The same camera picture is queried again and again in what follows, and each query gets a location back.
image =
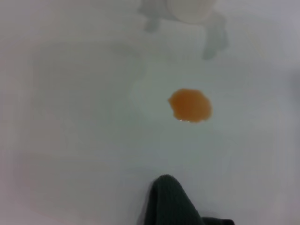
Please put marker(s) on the orange-brown liquid stain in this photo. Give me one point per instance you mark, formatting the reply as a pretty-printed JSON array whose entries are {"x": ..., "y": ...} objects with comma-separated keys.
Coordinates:
[{"x": 191, "y": 105}]

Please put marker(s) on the dark blue rag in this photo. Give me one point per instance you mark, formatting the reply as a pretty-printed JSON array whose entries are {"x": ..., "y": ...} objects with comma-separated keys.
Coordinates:
[{"x": 171, "y": 201}]

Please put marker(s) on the white paper cup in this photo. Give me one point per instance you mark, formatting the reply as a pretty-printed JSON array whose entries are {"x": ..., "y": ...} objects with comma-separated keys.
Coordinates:
[{"x": 189, "y": 10}]

